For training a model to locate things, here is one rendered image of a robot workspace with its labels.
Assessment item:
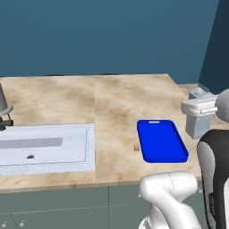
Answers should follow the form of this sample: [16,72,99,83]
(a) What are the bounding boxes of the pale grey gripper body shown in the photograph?
[184,113,215,140]

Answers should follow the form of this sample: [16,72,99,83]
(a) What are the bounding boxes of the blue rectangular tray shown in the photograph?
[136,119,190,165]

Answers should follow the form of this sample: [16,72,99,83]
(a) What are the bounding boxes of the grey-green drawer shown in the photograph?
[108,203,154,229]
[108,178,207,208]

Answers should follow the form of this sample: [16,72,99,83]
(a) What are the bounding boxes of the grey-green lower drawer front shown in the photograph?
[108,203,154,229]

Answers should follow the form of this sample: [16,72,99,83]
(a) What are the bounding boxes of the white rectangular sink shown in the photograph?
[0,123,96,176]

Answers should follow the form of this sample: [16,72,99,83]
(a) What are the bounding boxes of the grey-green panel under sink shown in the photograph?
[0,186,110,215]

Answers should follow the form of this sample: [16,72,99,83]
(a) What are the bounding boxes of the wide grey-green cupboard door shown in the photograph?
[11,206,110,229]

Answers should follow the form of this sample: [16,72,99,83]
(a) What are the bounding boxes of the grey metal tap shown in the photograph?
[0,82,14,132]

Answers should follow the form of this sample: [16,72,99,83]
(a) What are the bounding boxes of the narrow grey-green cupboard door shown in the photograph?
[0,212,13,229]

